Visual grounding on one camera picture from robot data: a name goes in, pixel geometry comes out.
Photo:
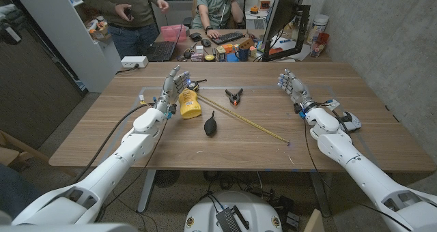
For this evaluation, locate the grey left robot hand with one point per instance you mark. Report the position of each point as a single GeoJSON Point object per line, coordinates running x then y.
{"type": "Point", "coordinates": [169, 90]}

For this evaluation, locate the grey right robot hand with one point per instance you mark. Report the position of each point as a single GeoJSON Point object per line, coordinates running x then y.
{"type": "Point", "coordinates": [298, 90]}

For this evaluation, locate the black rubber bulb pipette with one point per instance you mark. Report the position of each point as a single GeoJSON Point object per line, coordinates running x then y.
{"type": "Point", "coordinates": [210, 127]}

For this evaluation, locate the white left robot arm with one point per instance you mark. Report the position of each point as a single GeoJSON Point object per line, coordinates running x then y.
{"type": "Point", "coordinates": [112, 167]}

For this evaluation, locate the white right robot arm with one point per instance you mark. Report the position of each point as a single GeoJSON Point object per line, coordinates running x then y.
{"type": "Point", "coordinates": [362, 170]}

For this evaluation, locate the yellow mustard bottle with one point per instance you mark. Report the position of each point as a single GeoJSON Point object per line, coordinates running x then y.
{"type": "Point", "coordinates": [190, 105]}

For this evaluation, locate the yellow tape measure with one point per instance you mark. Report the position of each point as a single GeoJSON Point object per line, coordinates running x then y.
{"type": "Point", "coordinates": [246, 120]}

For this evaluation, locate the black orange pliers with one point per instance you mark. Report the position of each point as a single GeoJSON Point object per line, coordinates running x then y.
{"type": "Point", "coordinates": [234, 97]}

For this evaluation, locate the black laptop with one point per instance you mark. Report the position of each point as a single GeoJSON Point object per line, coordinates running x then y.
{"type": "Point", "coordinates": [161, 51]}

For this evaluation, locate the white power strip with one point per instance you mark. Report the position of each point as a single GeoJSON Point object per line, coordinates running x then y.
{"type": "Point", "coordinates": [134, 61]}

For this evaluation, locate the pink plastic box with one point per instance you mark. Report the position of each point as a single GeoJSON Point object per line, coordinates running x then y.
{"type": "Point", "coordinates": [170, 33]}

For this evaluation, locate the black computer mouse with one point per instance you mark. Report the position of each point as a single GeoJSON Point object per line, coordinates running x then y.
{"type": "Point", "coordinates": [206, 42]}

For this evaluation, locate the white grey handheld power tool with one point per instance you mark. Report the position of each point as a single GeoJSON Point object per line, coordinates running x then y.
{"type": "Point", "coordinates": [351, 123]}

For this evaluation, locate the white lidded canister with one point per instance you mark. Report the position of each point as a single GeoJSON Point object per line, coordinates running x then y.
{"type": "Point", "coordinates": [317, 27]}

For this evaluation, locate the blue mug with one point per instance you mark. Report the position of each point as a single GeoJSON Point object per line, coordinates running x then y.
{"type": "Point", "coordinates": [243, 54]}

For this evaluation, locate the black keyboard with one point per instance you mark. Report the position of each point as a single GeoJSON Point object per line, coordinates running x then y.
{"type": "Point", "coordinates": [228, 38]}

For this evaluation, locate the black monitor on stand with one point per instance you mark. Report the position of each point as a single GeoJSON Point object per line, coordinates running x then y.
{"type": "Point", "coordinates": [283, 7]}

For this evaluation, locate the black round floor fan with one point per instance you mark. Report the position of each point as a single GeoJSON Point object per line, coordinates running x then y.
{"type": "Point", "coordinates": [166, 178]}

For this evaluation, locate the standing person olive sweater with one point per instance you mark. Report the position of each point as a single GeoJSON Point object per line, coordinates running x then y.
{"type": "Point", "coordinates": [136, 7]}

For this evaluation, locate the cardboard box with items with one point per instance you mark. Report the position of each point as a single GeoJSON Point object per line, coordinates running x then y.
{"type": "Point", "coordinates": [99, 32]}

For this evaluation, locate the small orange box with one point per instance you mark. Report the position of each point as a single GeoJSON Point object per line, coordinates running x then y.
{"type": "Point", "coordinates": [264, 3]}

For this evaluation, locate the seated person green t-shirt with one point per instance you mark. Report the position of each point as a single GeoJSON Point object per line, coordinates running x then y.
{"type": "Point", "coordinates": [211, 7]}

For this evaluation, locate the white table leg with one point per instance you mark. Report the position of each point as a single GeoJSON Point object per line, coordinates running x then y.
{"type": "Point", "coordinates": [147, 191]}

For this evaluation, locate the white shelf unit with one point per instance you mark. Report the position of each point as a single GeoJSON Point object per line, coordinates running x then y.
{"type": "Point", "coordinates": [65, 30]}

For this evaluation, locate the white robot torso base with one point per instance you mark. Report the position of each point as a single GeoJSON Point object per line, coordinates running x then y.
{"type": "Point", "coordinates": [208, 215]}

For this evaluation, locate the black finned electronics module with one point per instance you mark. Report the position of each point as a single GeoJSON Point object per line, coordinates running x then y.
{"type": "Point", "coordinates": [227, 221]}

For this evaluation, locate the person in blue jeans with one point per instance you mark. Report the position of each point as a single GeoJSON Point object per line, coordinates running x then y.
{"type": "Point", "coordinates": [17, 191]}

